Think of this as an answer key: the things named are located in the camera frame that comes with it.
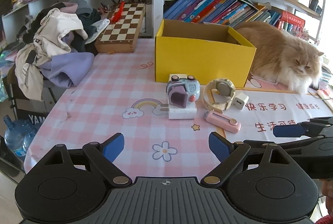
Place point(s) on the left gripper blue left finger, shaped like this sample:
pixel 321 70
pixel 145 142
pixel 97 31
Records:
pixel 100 156

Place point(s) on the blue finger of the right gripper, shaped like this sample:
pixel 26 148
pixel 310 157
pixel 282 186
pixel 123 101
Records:
pixel 321 126

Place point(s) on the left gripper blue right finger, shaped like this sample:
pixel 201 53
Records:
pixel 230 155

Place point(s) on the blue toy truck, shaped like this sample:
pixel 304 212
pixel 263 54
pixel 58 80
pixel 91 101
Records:
pixel 183 93

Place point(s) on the pink utility knife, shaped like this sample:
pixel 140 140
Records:
pixel 222 121

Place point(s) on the small white charger cube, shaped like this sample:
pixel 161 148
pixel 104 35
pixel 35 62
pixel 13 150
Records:
pixel 240 100

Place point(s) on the large white charger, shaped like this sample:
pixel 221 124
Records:
pixel 176 113

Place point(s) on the cream wrist watch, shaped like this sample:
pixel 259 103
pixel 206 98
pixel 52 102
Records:
pixel 218 95

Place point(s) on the pink checkered tablecloth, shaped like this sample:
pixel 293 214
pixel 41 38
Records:
pixel 119 95

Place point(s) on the orange fluffy cat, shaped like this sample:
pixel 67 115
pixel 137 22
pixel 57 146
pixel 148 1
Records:
pixel 281 57

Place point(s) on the blue water bottle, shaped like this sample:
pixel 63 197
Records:
pixel 19 135

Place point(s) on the cream eraser block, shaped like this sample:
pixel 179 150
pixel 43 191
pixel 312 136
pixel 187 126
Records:
pixel 177 77

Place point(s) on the yellow cardboard box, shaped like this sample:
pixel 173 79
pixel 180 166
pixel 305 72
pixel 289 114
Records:
pixel 205 51

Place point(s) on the red book box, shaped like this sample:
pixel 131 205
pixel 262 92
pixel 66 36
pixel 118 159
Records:
pixel 290 23

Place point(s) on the wooden chess board box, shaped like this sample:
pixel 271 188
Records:
pixel 122 37

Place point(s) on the pile of clothes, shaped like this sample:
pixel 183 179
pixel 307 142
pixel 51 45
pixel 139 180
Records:
pixel 58 47

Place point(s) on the red tassel ornament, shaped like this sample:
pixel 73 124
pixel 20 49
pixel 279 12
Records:
pixel 117 14

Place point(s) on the row of leaning books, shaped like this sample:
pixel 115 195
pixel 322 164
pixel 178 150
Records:
pixel 222 12

